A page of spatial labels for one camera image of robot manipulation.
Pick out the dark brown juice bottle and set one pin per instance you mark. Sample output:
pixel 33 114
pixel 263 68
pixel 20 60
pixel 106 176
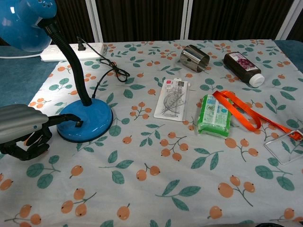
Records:
pixel 241 66

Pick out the green tissue pack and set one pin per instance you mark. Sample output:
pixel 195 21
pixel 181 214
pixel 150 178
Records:
pixel 214 116

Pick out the ruler set in clear pack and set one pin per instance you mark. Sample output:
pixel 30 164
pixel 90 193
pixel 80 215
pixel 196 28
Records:
pixel 171 99

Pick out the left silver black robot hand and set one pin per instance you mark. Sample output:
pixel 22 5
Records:
pixel 21 121

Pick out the white power strip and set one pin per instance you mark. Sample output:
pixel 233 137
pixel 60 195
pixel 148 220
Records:
pixel 87 53

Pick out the clear plastic badge holder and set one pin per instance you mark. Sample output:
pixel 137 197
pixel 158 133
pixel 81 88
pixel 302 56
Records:
pixel 284 147

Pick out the shiny metal cylinder cup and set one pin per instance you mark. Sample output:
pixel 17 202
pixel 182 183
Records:
pixel 194 58

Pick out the blue desk lamp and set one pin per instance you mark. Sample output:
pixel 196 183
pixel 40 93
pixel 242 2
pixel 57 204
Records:
pixel 85 118

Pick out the floral fruit print tablecloth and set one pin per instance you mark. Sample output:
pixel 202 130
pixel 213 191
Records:
pixel 165 165

